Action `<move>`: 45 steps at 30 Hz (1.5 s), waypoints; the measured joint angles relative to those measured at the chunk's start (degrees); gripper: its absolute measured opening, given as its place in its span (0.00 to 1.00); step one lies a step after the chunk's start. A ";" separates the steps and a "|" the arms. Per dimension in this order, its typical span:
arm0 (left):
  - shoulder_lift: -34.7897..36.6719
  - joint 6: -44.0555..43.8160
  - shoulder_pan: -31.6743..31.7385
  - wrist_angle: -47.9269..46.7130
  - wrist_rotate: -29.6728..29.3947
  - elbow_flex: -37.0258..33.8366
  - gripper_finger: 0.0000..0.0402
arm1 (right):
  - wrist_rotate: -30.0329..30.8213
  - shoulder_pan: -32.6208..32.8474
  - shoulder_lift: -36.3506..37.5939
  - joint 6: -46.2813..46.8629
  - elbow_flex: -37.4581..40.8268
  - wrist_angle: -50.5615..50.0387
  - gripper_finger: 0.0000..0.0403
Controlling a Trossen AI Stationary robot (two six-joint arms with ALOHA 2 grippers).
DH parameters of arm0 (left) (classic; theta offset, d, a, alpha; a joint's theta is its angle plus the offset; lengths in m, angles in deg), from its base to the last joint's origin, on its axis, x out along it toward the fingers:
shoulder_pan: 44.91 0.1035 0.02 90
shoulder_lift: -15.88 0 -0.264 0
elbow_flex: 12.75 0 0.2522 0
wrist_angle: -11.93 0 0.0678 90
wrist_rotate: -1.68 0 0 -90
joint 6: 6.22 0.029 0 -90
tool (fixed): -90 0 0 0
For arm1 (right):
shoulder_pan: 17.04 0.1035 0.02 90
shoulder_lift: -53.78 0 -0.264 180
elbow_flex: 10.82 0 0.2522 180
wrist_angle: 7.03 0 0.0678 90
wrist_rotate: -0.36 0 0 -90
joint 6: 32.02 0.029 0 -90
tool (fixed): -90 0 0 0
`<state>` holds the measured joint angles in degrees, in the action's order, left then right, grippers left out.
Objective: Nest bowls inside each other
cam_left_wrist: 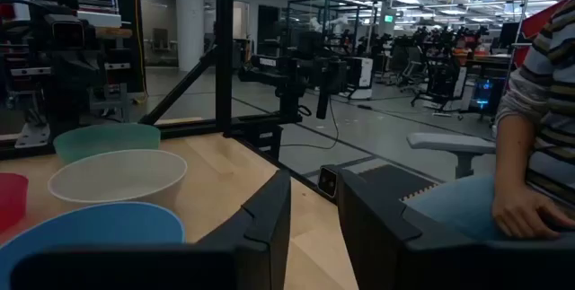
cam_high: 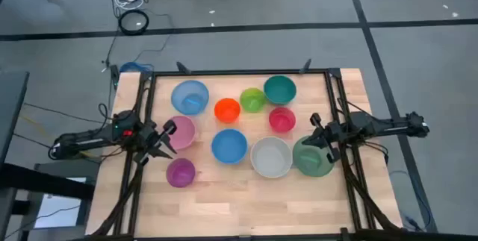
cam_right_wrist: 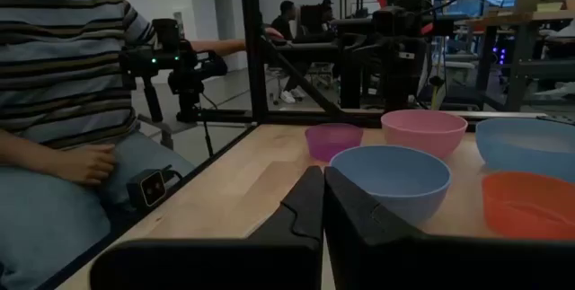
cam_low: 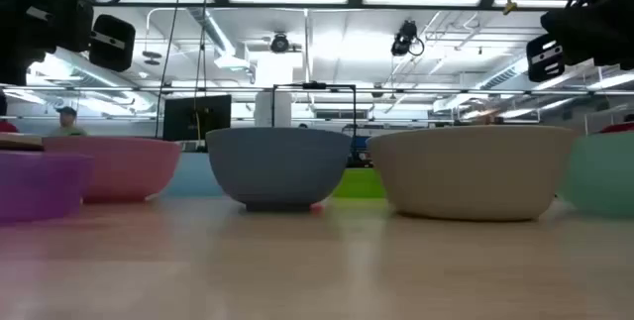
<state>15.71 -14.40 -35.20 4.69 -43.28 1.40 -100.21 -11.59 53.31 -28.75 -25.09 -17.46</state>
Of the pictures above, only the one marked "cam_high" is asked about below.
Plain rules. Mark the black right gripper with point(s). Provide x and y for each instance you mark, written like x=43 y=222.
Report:
x=332 y=133

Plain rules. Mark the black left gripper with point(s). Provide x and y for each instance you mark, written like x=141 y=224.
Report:
x=146 y=140

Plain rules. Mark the large sage green bowl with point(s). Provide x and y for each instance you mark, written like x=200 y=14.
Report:
x=311 y=160

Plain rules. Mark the pink bowl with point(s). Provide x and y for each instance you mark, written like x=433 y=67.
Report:
x=185 y=133

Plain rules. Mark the small purple bowl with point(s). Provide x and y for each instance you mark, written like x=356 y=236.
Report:
x=180 y=174

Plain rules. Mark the small red bowl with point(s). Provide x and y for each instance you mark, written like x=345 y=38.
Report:
x=282 y=120

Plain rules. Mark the large white bowl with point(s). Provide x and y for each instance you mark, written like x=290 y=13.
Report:
x=271 y=157

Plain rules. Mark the teal bowl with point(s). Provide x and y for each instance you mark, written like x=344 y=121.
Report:
x=280 y=89

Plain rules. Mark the large light blue translucent bowl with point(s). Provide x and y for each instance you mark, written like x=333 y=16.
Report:
x=186 y=91

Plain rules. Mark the solid blue bowl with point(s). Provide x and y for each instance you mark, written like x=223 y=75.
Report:
x=229 y=147

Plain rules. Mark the small lime green bowl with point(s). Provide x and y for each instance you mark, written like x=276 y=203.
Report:
x=252 y=101

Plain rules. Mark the small orange bowl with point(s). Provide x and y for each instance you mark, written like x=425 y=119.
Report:
x=227 y=111

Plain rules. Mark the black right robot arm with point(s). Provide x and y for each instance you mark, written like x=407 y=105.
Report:
x=381 y=127

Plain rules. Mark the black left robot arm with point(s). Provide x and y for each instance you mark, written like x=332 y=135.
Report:
x=89 y=138

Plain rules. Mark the white panel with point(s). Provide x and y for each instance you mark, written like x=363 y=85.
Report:
x=59 y=207

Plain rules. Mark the black side beam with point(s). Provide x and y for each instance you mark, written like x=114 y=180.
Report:
x=45 y=182

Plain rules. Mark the dark grey side table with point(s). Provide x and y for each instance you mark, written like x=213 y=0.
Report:
x=11 y=110

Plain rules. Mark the black aluminium table frame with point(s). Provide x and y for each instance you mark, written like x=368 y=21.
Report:
x=242 y=72

